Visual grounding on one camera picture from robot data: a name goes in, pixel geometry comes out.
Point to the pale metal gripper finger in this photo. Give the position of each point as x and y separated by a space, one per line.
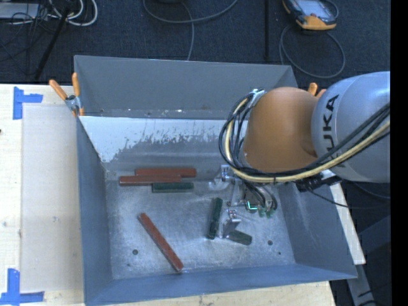
230 226

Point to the dark green flat block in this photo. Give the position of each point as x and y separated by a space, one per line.
215 217
243 237
173 187

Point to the grey metal bin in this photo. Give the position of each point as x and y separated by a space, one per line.
191 222

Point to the red-brown flat block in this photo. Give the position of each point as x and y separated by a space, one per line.
165 172
143 180
161 242

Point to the black cylinder on white bracket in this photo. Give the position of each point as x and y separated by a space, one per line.
307 183

